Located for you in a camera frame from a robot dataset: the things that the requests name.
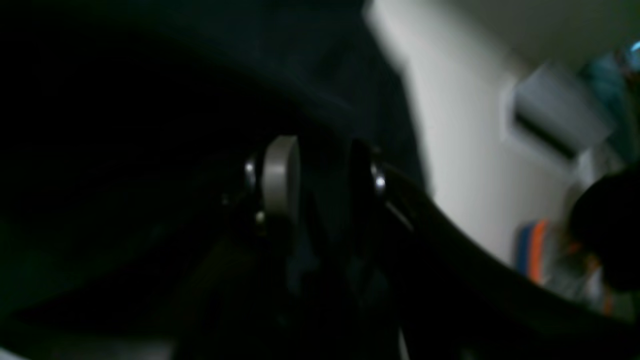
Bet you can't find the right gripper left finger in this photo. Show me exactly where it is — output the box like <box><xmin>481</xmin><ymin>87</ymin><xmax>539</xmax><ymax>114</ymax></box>
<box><xmin>167</xmin><ymin>135</ymin><xmax>301</xmax><ymax>360</ymax></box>

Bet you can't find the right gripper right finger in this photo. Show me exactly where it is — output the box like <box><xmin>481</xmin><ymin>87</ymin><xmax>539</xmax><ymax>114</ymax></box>
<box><xmin>349</xmin><ymin>139</ymin><xmax>639</xmax><ymax>360</ymax></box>

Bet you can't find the black T-shirt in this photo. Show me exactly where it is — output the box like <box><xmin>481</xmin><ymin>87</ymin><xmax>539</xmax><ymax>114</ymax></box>
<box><xmin>1</xmin><ymin>0</ymin><xmax>425</xmax><ymax>360</ymax></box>

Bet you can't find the orange clear parts box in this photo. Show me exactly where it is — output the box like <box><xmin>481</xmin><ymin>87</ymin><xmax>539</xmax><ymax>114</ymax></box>
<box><xmin>513</xmin><ymin>219</ymin><xmax>629</xmax><ymax>317</ymax></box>

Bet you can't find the black chair back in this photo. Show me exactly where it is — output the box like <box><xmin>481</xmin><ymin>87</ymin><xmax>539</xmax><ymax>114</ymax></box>
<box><xmin>567</xmin><ymin>163</ymin><xmax>640</xmax><ymax>291</ymax></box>

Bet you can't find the white table cable slot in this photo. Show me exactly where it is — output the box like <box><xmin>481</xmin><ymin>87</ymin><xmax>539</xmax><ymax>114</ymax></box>
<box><xmin>502</xmin><ymin>62</ymin><xmax>615</xmax><ymax>173</ymax></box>

